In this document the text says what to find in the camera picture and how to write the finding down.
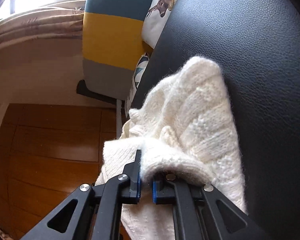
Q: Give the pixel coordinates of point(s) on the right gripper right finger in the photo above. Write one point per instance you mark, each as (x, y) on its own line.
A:
(165, 188)

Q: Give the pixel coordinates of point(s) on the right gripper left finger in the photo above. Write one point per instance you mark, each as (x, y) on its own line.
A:
(131, 194)

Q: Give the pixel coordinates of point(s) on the white knitted sweater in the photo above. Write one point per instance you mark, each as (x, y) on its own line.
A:
(186, 127)

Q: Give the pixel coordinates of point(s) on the geometric pattern pillow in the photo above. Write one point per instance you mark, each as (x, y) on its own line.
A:
(137, 75)

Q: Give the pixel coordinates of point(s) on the blue yellow grey armchair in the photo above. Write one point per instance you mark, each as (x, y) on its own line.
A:
(111, 47)

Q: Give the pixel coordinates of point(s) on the black leather table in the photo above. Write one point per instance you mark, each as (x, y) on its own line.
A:
(257, 45)

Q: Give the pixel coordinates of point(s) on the beige curtain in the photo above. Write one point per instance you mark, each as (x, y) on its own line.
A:
(41, 23)

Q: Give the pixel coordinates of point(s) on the white deer print pillow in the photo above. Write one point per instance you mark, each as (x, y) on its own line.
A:
(155, 20)

